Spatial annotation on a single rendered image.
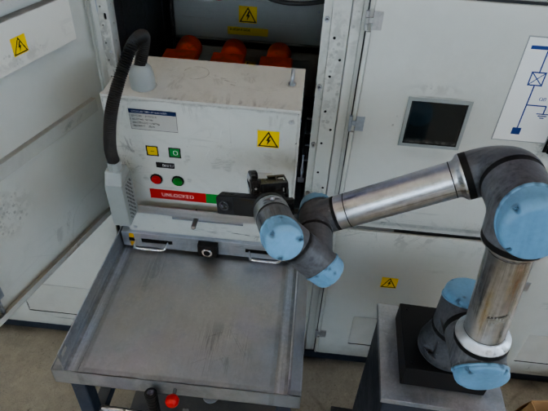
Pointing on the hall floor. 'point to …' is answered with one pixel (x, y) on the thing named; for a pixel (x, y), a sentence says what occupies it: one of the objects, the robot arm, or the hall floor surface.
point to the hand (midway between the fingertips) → (248, 178)
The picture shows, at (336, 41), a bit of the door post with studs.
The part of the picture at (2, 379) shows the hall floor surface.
